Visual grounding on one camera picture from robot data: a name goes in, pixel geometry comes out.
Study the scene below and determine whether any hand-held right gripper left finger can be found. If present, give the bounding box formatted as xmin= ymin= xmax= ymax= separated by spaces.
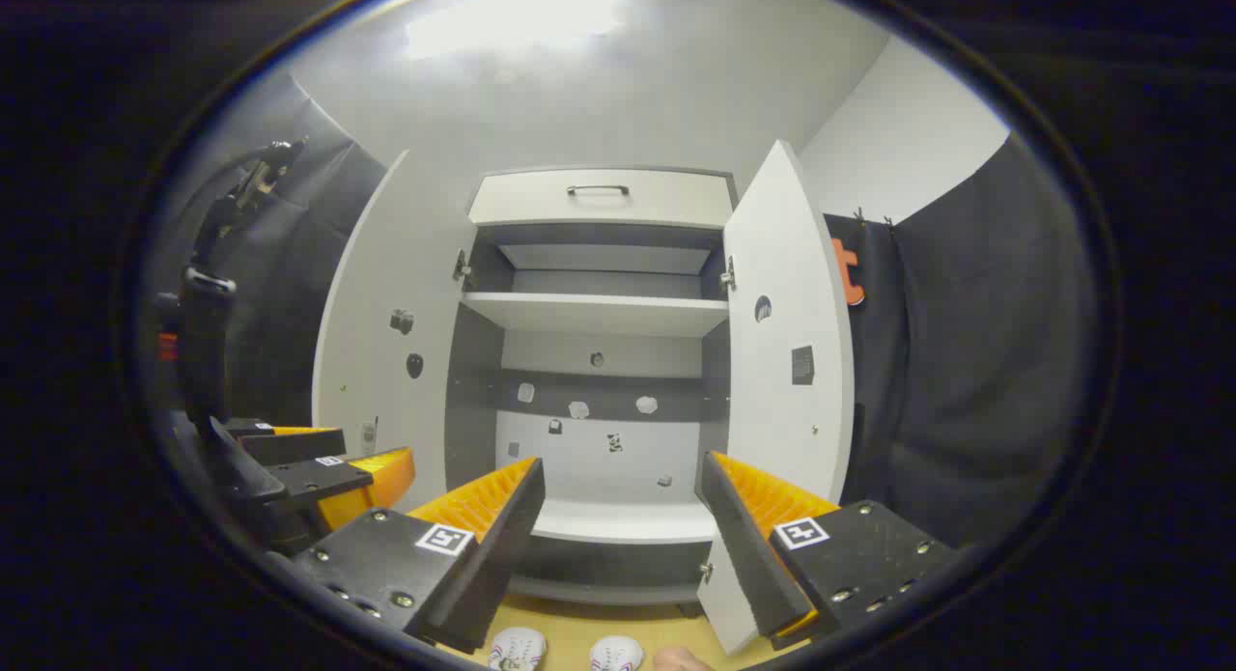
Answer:
xmin=290 ymin=457 xmax=547 ymax=655

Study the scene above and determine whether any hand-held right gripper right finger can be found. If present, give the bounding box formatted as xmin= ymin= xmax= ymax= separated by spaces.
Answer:
xmin=697 ymin=451 xmax=957 ymax=653

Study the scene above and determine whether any white canvas shoe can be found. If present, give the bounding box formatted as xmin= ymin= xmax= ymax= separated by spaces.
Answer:
xmin=488 ymin=628 xmax=548 ymax=671
xmin=589 ymin=635 xmax=645 ymax=671

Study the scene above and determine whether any white and grey shoe cabinet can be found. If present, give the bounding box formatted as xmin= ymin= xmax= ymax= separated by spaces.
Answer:
xmin=446 ymin=166 xmax=740 ymax=619

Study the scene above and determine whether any white shoe cabinet door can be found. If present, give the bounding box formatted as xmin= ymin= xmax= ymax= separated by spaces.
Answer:
xmin=311 ymin=150 xmax=479 ymax=513
xmin=695 ymin=140 xmax=856 ymax=657

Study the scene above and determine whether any white cabinet shelf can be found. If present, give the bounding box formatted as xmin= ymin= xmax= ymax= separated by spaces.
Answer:
xmin=462 ymin=293 xmax=730 ymax=339

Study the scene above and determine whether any white cabinet drawer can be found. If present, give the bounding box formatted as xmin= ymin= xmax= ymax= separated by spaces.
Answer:
xmin=468 ymin=169 xmax=735 ymax=230

